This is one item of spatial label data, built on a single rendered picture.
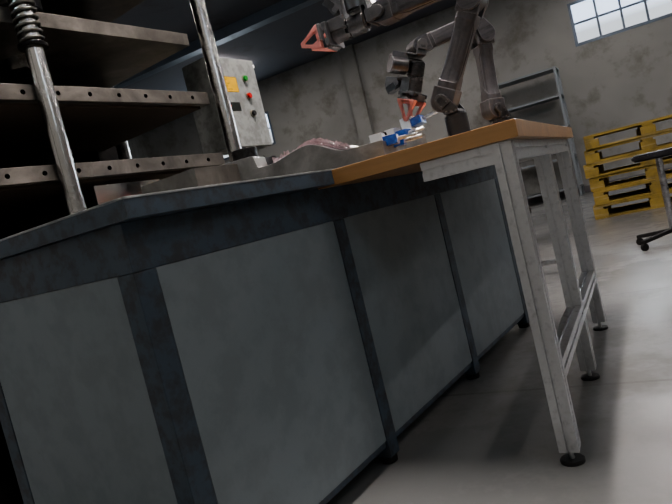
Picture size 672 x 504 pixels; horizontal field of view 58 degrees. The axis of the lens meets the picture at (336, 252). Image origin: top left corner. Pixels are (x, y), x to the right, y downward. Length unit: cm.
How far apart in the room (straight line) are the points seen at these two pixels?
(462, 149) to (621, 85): 1004
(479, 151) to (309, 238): 45
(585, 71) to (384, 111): 369
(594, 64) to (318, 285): 1021
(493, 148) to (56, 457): 118
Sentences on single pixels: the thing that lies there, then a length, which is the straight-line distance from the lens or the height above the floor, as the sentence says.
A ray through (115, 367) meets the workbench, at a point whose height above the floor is 51.
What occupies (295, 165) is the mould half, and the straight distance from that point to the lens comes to 175.
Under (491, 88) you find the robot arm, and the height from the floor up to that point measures 99.
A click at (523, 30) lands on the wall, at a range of 1167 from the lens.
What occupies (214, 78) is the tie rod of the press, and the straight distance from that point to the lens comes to 256.
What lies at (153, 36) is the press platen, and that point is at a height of 151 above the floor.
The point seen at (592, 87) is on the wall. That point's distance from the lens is 1141.
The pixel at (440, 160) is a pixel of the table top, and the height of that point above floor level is 75.
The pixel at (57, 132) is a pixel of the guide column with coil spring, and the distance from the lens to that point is 205.
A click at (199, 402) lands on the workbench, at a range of 118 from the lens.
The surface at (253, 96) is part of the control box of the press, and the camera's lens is 289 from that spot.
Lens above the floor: 69
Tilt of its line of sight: 4 degrees down
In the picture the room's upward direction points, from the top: 14 degrees counter-clockwise
